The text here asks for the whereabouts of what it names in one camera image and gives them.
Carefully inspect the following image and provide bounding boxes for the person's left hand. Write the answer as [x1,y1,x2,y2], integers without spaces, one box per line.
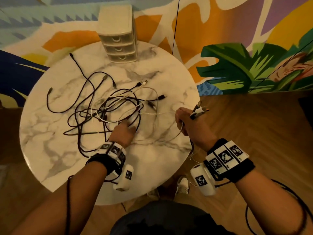
[109,119,136,149]

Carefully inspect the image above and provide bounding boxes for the person's right hand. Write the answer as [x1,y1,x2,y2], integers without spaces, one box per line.
[175,107,217,151]

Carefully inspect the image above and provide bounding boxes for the white charging cable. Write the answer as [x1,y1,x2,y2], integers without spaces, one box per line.
[117,105,196,164]
[92,80,159,123]

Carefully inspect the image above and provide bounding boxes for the black cable with grey plugs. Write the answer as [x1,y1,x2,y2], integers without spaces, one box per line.
[188,101,210,159]

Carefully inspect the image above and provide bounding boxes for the person's left forearm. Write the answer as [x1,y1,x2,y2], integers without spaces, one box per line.
[11,161,108,235]

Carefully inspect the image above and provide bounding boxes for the person's right forearm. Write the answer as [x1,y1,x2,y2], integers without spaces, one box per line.
[234,168,313,235]

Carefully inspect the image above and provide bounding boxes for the black left wristband with markers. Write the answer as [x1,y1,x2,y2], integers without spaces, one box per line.
[86,141,127,175]

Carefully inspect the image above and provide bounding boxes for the black wristband with markers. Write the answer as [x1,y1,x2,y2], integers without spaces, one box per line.
[86,141,127,175]
[204,138,255,183]

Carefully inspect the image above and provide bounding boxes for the black right wristband with markers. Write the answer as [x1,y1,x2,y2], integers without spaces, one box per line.
[204,138,255,183]

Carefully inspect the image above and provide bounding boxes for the white plastic drawer organizer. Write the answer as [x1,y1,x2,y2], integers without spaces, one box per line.
[97,4,138,63]

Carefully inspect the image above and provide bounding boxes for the dark trousers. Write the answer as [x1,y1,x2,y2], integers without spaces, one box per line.
[110,200,236,235]

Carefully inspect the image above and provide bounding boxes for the black charging cable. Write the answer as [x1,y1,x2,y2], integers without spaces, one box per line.
[98,100,158,142]
[64,94,168,158]
[69,53,118,120]
[46,74,109,114]

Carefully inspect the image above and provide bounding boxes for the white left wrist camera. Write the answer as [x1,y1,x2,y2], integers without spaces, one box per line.
[113,164,134,192]

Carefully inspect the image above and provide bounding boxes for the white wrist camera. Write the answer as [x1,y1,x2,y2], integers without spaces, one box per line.
[113,164,134,192]
[190,163,218,196]

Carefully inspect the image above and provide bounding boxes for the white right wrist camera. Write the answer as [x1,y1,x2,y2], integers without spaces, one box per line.
[190,163,218,196]

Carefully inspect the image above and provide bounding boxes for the thin black hanging cord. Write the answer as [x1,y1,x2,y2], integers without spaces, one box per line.
[172,0,180,55]

